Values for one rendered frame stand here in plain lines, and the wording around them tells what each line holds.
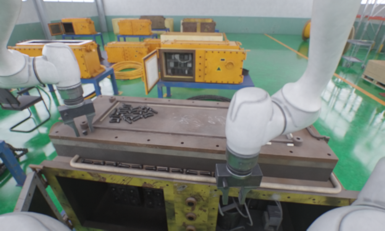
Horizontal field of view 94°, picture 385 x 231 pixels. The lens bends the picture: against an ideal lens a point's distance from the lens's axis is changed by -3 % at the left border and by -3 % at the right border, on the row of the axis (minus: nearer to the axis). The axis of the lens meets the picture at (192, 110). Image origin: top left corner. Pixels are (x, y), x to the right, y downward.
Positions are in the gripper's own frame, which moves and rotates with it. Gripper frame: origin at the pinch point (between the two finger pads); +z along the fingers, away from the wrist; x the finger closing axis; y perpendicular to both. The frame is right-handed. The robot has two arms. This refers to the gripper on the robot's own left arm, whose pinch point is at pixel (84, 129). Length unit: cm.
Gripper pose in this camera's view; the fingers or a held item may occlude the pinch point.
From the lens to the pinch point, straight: 99.4
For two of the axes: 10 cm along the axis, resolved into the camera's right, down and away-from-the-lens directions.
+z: 0.0, 8.7, 4.9
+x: 7.9, -3.0, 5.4
